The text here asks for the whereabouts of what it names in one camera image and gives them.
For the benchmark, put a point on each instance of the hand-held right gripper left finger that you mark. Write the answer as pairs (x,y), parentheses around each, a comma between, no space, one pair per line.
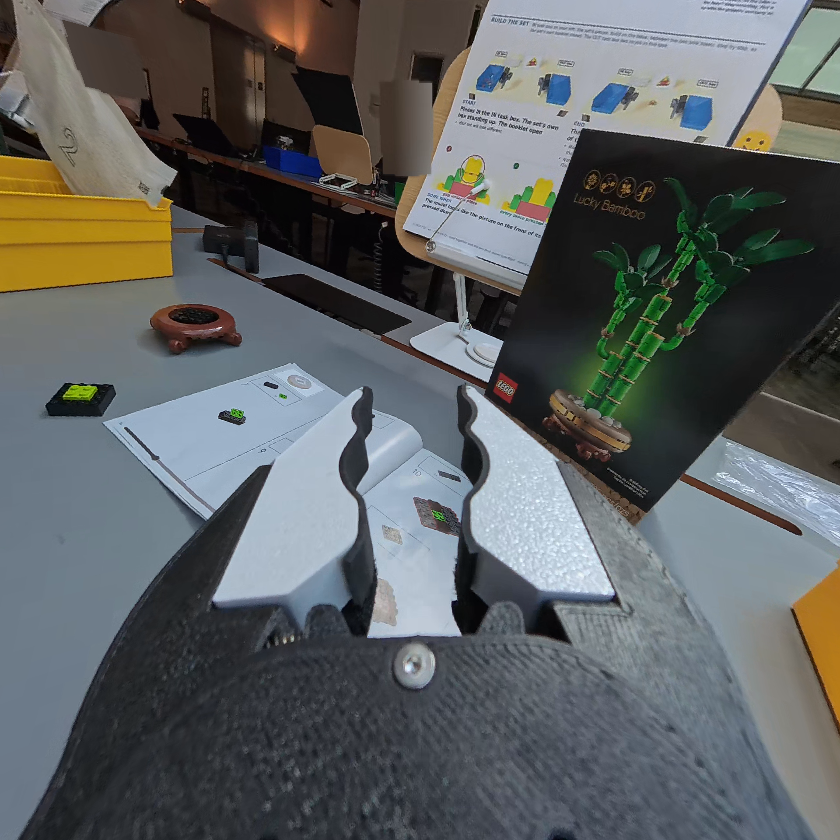
(295,525)

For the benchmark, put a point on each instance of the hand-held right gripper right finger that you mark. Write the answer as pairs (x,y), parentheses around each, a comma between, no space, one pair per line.
(538,525)

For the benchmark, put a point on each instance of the black and lime toy brick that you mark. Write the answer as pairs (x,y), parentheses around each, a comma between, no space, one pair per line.
(80,399)

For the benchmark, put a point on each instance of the grey desk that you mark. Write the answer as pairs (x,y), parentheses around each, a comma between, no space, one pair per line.
(98,525)

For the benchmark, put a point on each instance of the building instruction booklet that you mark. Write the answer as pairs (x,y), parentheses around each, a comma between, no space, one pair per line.
(216,439)

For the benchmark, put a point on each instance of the white stand base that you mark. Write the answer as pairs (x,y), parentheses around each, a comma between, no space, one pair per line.
(453,348)

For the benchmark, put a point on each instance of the black flat pad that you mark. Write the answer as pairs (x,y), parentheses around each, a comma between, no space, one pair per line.
(334,305)

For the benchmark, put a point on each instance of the brown round toy stand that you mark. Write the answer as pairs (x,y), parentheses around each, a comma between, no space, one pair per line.
(193,325)

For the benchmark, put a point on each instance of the clear plastic bag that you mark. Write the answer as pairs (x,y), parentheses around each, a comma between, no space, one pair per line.
(781,479)

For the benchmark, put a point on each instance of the black bamboo toy set box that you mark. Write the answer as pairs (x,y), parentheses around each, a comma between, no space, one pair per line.
(656,295)

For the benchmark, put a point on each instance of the black power adapter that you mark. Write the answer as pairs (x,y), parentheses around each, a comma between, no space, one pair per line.
(229,243)

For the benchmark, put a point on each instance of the orange flat box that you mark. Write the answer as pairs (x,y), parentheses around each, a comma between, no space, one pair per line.
(820,649)

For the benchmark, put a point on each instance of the white pen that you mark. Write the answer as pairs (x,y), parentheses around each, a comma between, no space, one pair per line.
(483,187)

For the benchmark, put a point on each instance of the white folding stand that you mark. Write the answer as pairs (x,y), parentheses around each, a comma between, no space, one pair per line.
(342,180)

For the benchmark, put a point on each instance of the yellow plastic bin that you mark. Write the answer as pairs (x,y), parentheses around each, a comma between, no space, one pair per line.
(79,243)

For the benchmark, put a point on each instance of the blue plastic bin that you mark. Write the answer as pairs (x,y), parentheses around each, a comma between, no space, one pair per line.
(292,161)

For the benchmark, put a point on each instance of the wooden chair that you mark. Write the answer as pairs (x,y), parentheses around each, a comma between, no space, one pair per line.
(341,151)

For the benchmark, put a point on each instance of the yellow smiley sticker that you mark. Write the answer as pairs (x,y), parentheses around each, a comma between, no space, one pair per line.
(752,141)

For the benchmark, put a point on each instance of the white paper bag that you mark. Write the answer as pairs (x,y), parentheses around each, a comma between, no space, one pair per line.
(85,131)

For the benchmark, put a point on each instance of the printed instruction sheet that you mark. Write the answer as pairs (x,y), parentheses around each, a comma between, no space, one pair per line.
(590,72)

